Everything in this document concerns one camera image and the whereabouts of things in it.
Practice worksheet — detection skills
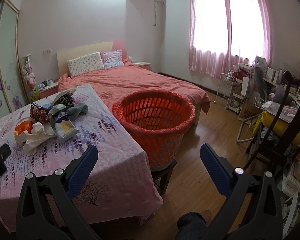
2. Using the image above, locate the green frog plush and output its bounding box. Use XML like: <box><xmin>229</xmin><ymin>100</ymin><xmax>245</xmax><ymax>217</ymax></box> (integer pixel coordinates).
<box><xmin>30</xmin><ymin>88</ymin><xmax>40</xmax><ymax>102</ymax></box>

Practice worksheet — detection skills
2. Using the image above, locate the light green fuzzy sock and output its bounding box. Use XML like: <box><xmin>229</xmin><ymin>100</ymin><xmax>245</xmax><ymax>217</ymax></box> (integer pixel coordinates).
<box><xmin>48</xmin><ymin>104</ymin><xmax>69</xmax><ymax>127</ymax></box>

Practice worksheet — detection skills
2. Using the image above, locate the white wire rolling cart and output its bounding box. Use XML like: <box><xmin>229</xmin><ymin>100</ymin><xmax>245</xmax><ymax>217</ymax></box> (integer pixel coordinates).
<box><xmin>213</xmin><ymin>73</ymin><xmax>240</xmax><ymax>114</ymax></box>

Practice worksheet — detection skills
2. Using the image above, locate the floral sliding wardrobe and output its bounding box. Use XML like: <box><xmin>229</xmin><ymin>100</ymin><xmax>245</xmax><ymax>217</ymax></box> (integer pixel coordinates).
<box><xmin>0</xmin><ymin>0</ymin><xmax>29</xmax><ymax>119</ymax></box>

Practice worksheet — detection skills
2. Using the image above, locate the coral red bed duvet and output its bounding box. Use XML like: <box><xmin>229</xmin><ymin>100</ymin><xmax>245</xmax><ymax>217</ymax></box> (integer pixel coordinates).
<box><xmin>58</xmin><ymin>59</ymin><xmax>210</xmax><ymax>113</ymax></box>

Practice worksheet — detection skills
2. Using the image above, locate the plush toy display tube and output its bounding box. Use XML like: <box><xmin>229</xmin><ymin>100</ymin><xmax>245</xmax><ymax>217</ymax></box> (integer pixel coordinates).
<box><xmin>20</xmin><ymin>54</ymin><xmax>38</xmax><ymax>103</ymax></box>

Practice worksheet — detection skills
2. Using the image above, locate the red plastic laundry basket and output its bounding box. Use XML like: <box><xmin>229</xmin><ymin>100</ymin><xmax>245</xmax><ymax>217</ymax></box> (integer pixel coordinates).
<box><xmin>112</xmin><ymin>90</ymin><xmax>195</xmax><ymax>171</ymax></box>

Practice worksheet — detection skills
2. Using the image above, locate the cluttered white desk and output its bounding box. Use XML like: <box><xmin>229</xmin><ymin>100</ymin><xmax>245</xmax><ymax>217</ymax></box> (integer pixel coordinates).
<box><xmin>237</xmin><ymin>56</ymin><xmax>287</xmax><ymax>103</ymax></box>

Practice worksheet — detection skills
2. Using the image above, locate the dark wooden stool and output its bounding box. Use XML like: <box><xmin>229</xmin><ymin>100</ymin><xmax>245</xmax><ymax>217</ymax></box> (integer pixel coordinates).
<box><xmin>151</xmin><ymin>159</ymin><xmax>178</xmax><ymax>196</ymax></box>

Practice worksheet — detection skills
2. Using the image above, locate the floral white pillow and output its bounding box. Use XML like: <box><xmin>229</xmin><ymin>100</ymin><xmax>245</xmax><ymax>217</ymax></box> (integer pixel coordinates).
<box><xmin>68</xmin><ymin>52</ymin><xmax>104</xmax><ymax>78</ymax></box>

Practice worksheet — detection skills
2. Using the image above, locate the pink left nightstand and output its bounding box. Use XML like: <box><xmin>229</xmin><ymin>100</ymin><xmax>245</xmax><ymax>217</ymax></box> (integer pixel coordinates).
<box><xmin>39</xmin><ymin>82</ymin><xmax>58</xmax><ymax>99</ymax></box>

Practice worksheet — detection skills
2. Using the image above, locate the black white checkered mesh cloth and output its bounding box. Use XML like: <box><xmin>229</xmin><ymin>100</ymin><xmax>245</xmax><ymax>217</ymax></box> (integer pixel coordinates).
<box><xmin>31</xmin><ymin>102</ymin><xmax>44</xmax><ymax>109</ymax></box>

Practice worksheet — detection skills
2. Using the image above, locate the pink nightstand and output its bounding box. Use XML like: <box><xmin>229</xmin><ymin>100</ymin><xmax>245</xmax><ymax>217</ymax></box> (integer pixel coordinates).
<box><xmin>39</xmin><ymin>82</ymin><xmax>58</xmax><ymax>99</ymax></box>
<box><xmin>133</xmin><ymin>62</ymin><xmax>151</xmax><ymax>71</ymax></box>

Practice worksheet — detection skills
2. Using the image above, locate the black floral scrunchie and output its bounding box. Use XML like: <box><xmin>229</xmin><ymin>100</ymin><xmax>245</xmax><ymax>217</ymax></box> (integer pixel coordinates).
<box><xmin>54</xmin><ymin>93</ymin><xmax>75</xmax><ymax>108</ymax></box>

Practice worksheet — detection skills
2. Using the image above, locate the pink window curtain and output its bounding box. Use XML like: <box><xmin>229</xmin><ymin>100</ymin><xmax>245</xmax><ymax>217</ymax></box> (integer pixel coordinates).
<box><xmin>189</xmin><ymin>0</ymin><xmax>273</xmax><ymax>78</ymax></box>

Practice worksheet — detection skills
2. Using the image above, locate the red plaid scrunchie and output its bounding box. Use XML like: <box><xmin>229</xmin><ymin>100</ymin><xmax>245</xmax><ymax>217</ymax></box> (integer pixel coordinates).
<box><xmin>30</xmin><ymin>106</ymin><xmax>50</xmax><ymax>125</ymax></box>

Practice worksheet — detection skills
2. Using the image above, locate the beige pink headboard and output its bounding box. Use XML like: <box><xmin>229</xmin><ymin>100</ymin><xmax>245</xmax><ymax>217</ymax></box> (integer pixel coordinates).
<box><xmin>57</xmin><ymin>40</ymin><xmax>128</xmax><ymax>76</ymax></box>

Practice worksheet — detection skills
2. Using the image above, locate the orange red snack wrapper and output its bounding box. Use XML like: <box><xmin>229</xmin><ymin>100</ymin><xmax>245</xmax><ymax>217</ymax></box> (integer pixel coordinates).
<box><xmin>14</xmin><ymin>118</ymin><xmax>34</xmax><ymax>135</ymax></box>

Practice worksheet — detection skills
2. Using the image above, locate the floral hand cream tube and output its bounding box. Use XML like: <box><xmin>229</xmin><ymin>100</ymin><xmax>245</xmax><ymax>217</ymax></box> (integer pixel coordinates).
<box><xmin>55</xmin><ymin>120</ymin><xmax>79</xmax><ymax>141</ymax></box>

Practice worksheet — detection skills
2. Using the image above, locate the teal fuzzy sock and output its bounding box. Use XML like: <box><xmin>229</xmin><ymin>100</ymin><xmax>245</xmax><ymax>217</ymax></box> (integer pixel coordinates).
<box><xmin>67</xmin><ymin>103</ymin><xmax>89</xmax><ymax>120</ymax></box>

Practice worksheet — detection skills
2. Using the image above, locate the pink striped pillow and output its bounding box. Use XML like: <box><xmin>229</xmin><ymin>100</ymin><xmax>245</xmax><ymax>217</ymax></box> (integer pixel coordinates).
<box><xmin>101</xmin><ymin>49</ymin><xmax>124</xmax><ymax>69</ymax></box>

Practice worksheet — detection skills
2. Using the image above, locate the white paper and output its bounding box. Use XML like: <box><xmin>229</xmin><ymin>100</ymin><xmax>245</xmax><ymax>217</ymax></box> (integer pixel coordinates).
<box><xmin>14</xmin><ymin>122</ymin><xmax>56</xmax><ymax>155</ymax></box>

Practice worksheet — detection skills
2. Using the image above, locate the pink right nightstand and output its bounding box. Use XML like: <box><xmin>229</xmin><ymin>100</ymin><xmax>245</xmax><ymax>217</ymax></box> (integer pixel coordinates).
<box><xmin>133</xmin><ymin>62</ymin><xmax>151</xmax><ymax>71</ymax></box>

